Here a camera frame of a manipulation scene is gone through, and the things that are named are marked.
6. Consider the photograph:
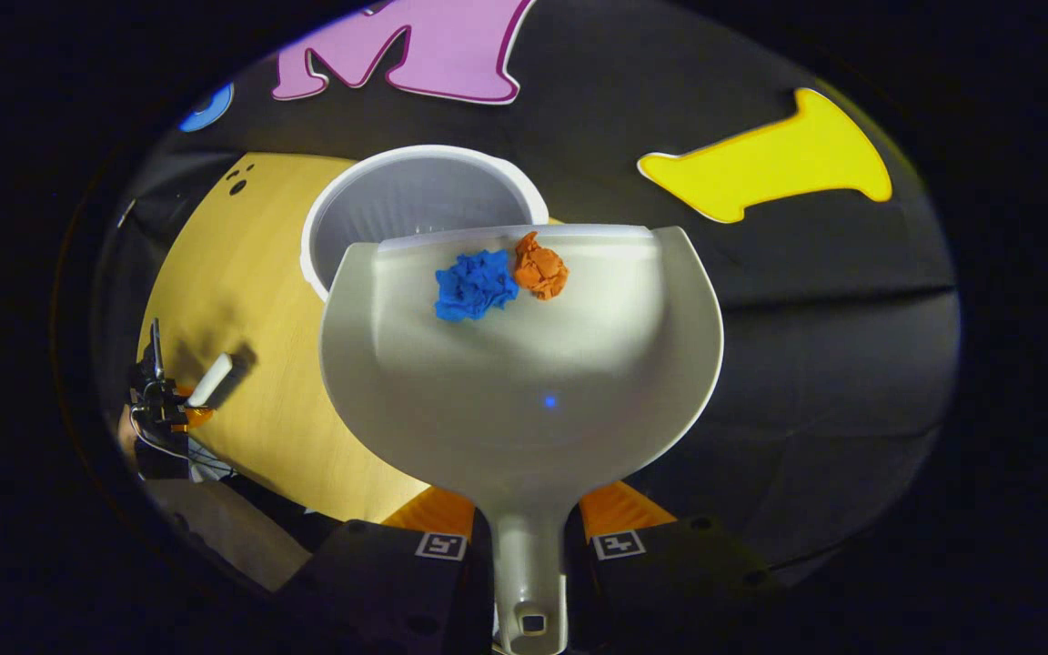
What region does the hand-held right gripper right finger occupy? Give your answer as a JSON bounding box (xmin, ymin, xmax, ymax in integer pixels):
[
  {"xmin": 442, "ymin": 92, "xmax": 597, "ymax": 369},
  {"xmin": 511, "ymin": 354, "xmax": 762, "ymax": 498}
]
[{"xmin": 565, "ymin": 480, "xmax": 780, "ymax": 655}]

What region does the blue paper trash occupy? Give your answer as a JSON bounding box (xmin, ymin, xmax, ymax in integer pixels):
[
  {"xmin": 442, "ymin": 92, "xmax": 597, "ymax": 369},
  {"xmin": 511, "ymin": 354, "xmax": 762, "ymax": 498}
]
[{"xmin": 434, "ymin": 249, "xmax": 520, "ymax": 322}]

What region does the orange paper trash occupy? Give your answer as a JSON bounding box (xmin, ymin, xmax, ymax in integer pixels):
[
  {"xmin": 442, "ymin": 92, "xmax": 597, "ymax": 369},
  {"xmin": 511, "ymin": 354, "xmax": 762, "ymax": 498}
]
[{"xmin": 513, "ymin": 231, "xmax": 569, "ymax": 301}]

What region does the wooden desktop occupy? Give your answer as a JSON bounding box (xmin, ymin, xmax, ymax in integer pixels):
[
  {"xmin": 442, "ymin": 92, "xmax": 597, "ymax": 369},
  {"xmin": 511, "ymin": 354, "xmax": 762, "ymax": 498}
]
[{"xmin": 136, "ymin": 152, "xmax": 563, "ymax": 526}]

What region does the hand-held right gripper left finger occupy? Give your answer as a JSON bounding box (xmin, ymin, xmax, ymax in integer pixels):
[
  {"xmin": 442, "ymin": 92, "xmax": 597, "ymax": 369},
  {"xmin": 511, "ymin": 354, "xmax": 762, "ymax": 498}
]
[{"xmin": 274, "ymin": 487, "xmax": 495, "ymax": 655}]

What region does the white ribbed garbage bin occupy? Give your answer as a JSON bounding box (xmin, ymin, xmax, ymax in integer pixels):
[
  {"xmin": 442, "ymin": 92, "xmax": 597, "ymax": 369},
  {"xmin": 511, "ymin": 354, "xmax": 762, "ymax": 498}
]
[{"xmin": 299, "ymin": 145, "xmax": 550, "ymax": 303}]

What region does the small white broom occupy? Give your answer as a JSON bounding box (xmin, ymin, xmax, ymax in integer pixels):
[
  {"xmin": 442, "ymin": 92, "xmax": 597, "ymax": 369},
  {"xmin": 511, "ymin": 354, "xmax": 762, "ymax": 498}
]
[{"xmin": 186, "ymin": 353, "xmax": 257, "ymax": 410}]

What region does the white plastic dustpan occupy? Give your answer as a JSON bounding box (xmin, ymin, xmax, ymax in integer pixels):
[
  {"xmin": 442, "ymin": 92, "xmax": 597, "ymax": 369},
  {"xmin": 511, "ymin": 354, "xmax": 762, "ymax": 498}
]
[{"xmin": 318, "ymin": 224, "xmax": 725, "ymax": 655}]

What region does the black backdrop cloth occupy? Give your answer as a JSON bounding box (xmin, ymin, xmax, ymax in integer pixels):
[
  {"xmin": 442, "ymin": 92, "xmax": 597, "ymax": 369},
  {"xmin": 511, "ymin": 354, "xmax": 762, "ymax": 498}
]
[{"xmin": 115, "ymin": 0, "xmax": 962, "ymax": 583}]

